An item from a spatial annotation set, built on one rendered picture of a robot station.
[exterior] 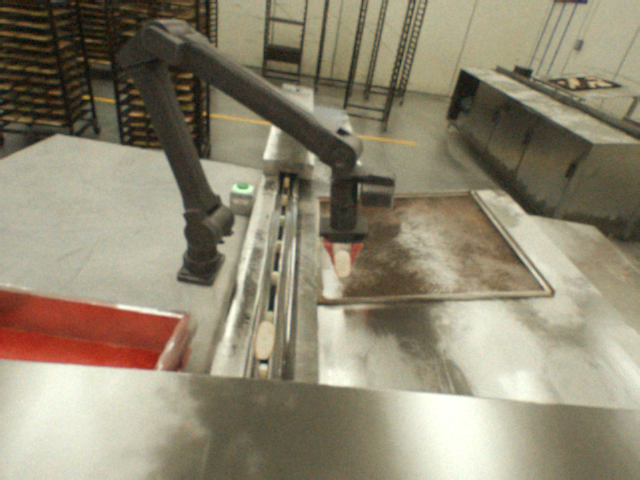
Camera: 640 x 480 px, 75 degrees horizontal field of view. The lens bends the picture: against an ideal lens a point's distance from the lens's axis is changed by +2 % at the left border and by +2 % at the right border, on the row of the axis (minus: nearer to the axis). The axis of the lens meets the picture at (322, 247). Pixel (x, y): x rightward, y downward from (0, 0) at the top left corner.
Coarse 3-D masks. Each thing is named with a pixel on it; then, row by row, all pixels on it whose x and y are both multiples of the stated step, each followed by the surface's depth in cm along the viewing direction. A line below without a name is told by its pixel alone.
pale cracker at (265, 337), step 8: (264, 328) 82; (272, 328) 83; (256, 336) 80; (264, 336) 80; (272, 336) 81; (256, 344) 79; (264, 344) 79; (272, 344) 79; (256, 352) 77; (264, 352) 77
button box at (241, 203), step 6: (252, 186) 128; (234, 192) 123; (240, 192) 123; (246, 192) 124; (252, 192) 125; (234, 198) 124; (240, 198) 124; (246, 198) 124; (252, 198) 124; (234, 204) 125; (240, 204) 125; (246, 204) 125; (252, 204) 125; (234, 210) 126; (240, 210) 126; (246, 210) 126; (252, 210) 125
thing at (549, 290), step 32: (416, 192) 128; (448, 192) 128; (384, 224) 114; (416, 224) 114; (480, 224) 113; (320, 256) 101; (384, 256) 101; (416, 256) 101; (480, 256) 100; (512, 256) 100; (320, 288) 90; (352, 288) 91; (384, 288) 90; (448, 288) 90; (544, 288) 89
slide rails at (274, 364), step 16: (288, 192) 139; (288, 208) 129; (272, 224) 119; (288, 224) 121; (272, 240) 112; (288, 240) 113; (272, 256) 106; (288, 256) 107; (256, 320) 85; (272, 352) 79; (256, 368) 75; (272, 368) 75
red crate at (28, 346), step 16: (0, 336) 76; (16, 336) 76; (32, 336) 77; (48, 336) 77; (0, 352) 73; (16, 352) 73; (32, 352) 74; (48, 352) 74; (64, 352) 75; (80, 352) 75; (96, 352) 76; (112, 352) 76; (128, 352) 77; (144, 352) 77; (160, 352) 78; (128, 368) 74; (144, 368) 74
